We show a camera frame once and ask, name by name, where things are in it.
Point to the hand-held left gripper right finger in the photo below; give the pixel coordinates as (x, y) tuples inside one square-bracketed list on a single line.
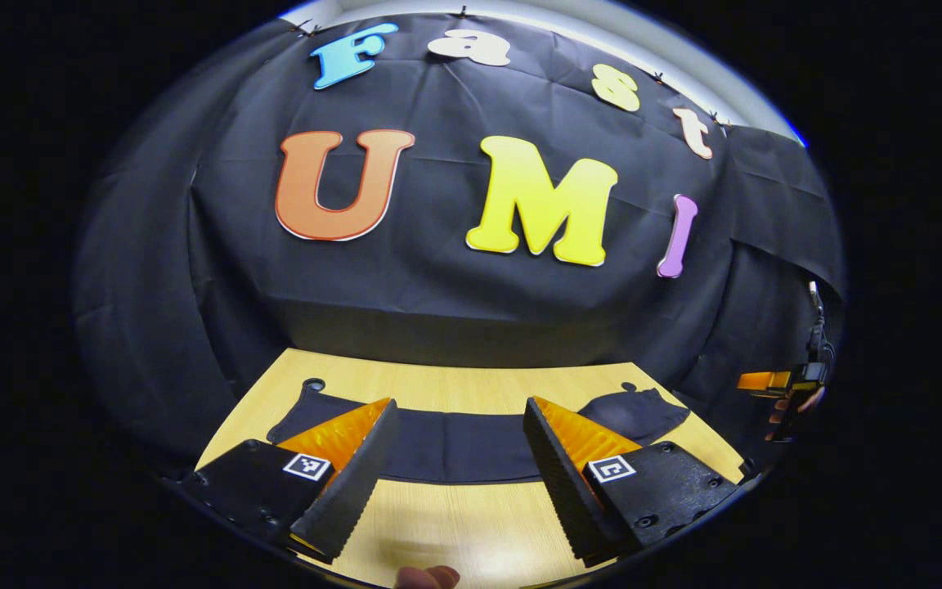
[(561, 474)]

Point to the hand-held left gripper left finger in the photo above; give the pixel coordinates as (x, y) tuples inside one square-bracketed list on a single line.
[(361, 474)]

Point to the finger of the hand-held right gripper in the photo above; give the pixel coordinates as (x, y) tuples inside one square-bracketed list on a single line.
[(761, 380)]

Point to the black jeans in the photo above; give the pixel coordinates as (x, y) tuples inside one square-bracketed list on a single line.
[(463, 446)]

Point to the black backdrop cloth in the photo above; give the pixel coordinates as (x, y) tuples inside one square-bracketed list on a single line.
[(455, 303)]

